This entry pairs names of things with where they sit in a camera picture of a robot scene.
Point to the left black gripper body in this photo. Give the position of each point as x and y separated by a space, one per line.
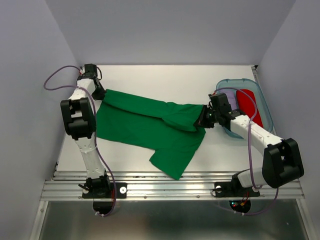
98 93

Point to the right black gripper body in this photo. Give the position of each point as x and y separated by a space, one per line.
208 117

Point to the green t shirt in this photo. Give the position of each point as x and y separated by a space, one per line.
167 128

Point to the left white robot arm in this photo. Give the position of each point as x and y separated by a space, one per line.
79 119

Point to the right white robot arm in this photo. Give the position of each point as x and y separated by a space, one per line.
273 161

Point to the lavender t shirt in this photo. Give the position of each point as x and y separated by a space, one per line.
231 99

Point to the translucent blue plastic bin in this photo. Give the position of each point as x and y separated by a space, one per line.
252 86

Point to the red t shirt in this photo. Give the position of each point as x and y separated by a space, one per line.
246 105

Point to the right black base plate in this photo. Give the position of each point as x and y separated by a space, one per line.
227 189

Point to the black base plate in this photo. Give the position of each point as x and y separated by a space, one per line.
104 193
227 189

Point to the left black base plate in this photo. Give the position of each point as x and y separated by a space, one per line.
104 193

